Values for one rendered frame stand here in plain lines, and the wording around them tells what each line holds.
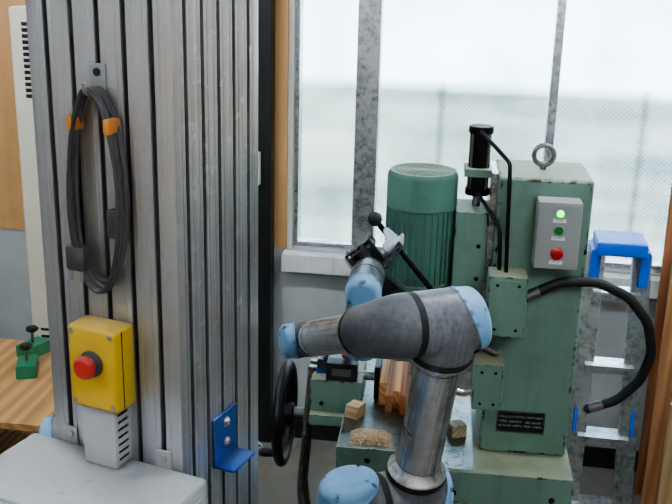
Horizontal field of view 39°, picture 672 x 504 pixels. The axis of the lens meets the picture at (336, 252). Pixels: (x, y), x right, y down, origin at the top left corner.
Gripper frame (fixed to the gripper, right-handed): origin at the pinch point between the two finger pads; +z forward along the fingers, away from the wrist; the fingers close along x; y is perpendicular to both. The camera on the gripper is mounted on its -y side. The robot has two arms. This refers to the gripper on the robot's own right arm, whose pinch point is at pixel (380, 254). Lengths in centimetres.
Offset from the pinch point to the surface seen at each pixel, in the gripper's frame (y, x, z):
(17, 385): 26, 150, 72
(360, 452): -31.3, 29.2, -20.3
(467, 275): -18.4, -12.4, 5.2
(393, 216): 4.2, -6.9, 7.1
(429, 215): -0.4, -14.6, 4.2
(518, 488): -66, 8, -10
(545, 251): -21.8, -32.1, -4.9
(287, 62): 53, 17, 146
